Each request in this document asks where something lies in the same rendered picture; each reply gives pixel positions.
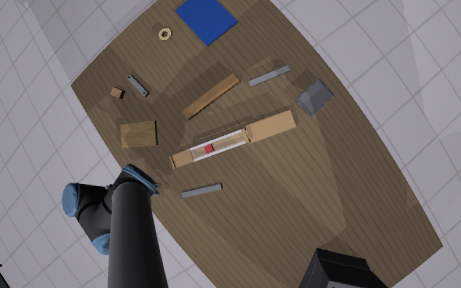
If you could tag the blue flat rectangular sheet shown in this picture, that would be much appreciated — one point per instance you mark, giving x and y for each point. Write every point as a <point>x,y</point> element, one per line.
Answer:
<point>207,18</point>

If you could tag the beige roll of masking tape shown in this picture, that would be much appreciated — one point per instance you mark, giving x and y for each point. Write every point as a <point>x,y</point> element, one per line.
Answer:
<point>163,31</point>

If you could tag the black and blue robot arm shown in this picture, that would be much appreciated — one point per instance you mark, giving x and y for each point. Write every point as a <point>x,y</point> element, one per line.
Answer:
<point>134,255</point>

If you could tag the flat tan wooden board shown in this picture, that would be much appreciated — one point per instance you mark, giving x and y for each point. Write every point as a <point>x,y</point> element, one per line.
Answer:
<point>139,134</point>

